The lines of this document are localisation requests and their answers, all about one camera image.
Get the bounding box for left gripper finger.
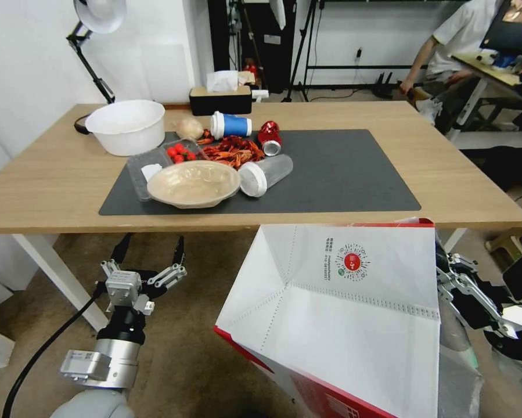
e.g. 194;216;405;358
146;236;188;290
99;233;133;276

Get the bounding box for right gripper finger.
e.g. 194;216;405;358
436;266;465;307
445;253;480;280

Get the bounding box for red white paper delivery bag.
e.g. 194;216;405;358
213;217;442;418

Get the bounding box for white table leg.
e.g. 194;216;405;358
442;228;469;254
11;233;110;333

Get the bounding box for wooden stool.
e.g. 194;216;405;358
485;233;522;263

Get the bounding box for beige pulp bowl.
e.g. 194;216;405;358
146;160;241;210

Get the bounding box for grey crinkled plastic sheet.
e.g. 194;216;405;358
437;304;484;418

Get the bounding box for clear plastic clamshell box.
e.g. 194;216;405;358
126;138;206;203

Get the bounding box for red cherry tomatoes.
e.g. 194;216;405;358
166;143;198;164

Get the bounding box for red crayfish shell pile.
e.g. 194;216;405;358
198;135;267;171

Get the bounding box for clear plastic cup white lid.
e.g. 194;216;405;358
237;154;294;199

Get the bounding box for white plastic basin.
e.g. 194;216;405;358
84;99;166;157

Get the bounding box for blue paper cup white lid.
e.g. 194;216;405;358
210;110;254;140

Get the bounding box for red crushed soda can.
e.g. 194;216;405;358
258;120;285;157

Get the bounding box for dark grey table mat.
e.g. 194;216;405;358
98;128;422;217

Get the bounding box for black tissue box wooden lid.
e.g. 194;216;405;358
189;85;253;117

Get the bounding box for white tissue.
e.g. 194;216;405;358
206;69;239;93

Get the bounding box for black router with antennas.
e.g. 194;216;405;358
370;71;395;98

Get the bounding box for person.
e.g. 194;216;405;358
399;0;505;131

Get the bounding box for black light stand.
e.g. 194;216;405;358
225;0;271;92

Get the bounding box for black tripod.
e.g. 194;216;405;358
281;0;333;103

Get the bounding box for white softbox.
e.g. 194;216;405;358
269;0;287;31

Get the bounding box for left pale wrist camera box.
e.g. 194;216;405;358
105;269;141;307

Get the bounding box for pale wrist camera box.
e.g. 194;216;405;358
502;304;522;329
105;269;141;307

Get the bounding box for right pale wrist camera box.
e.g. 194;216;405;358
502;304;522;329

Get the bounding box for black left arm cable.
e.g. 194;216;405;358
1;282;110;418

